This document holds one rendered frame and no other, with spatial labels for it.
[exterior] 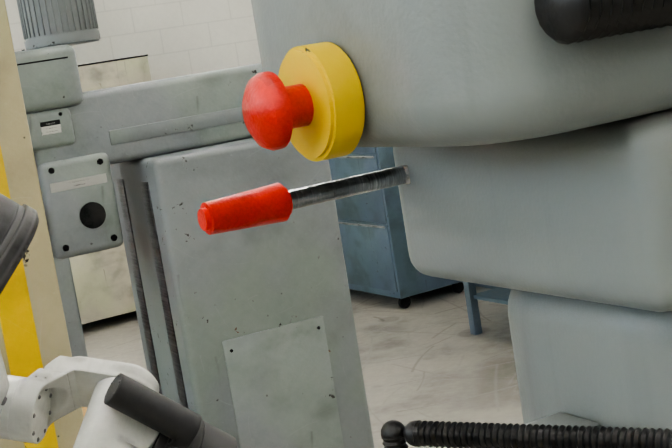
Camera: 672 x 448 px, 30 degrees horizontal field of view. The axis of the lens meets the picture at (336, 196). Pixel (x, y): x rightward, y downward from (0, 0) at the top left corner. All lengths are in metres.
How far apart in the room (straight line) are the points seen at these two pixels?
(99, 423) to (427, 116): 0.76
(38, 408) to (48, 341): 1.08
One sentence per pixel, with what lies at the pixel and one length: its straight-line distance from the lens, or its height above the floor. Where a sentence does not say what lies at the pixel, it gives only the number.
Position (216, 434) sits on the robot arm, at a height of 1.41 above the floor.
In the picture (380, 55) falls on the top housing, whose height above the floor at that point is 1.78.
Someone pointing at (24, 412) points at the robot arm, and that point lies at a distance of 1.32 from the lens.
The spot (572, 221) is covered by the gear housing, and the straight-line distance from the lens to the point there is 0.67.
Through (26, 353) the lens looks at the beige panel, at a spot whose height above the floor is 1.31.
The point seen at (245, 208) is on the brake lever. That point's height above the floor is 1.70.
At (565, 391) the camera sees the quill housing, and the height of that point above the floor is 1.56.
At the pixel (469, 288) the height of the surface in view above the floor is 0.28.
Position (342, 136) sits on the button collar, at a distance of 0.63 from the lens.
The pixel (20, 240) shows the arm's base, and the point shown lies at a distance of 1.12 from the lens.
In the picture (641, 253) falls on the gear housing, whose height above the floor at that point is 1.66.
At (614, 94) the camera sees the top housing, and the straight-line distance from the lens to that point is 0.60.
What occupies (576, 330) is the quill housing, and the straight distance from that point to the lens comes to 0.75.
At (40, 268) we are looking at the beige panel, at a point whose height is 1.46.
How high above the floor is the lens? 1.79
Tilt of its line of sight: 7 degrees down
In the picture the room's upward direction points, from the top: 9 degrees counter-clockwise
